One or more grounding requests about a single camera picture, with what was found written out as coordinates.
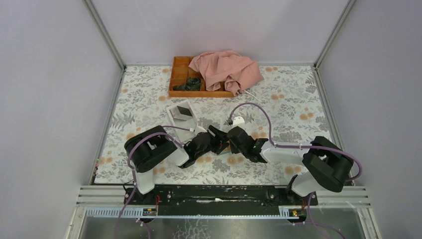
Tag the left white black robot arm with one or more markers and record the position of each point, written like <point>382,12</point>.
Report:
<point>148,149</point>

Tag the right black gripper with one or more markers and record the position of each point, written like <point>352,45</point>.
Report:
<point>233,150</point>

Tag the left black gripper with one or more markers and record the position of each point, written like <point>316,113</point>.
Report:
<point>219,140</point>

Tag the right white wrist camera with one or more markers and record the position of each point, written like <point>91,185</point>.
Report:
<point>236,121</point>

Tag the floral patterned table mat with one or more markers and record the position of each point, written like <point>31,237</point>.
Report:
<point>285,106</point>

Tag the pink cloth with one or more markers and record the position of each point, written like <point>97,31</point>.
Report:
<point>227,69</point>

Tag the white plastic card box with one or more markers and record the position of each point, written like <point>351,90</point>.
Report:
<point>182,130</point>

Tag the wooden compartment tray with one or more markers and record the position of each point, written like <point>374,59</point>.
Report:
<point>180,74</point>

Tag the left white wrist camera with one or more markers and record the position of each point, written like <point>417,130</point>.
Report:
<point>198,128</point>

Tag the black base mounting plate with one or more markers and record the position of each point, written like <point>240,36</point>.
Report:
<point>216,200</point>

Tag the dark green crumpled item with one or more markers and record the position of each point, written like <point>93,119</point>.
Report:
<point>192,84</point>

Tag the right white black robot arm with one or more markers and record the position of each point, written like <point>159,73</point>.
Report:
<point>327,167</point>

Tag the white slotted cable duct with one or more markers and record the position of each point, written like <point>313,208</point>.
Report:
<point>152,213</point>

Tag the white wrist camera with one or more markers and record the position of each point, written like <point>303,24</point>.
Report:
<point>198,128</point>
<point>236,121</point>

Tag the green card holder wallet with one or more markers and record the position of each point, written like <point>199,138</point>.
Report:
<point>227,149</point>

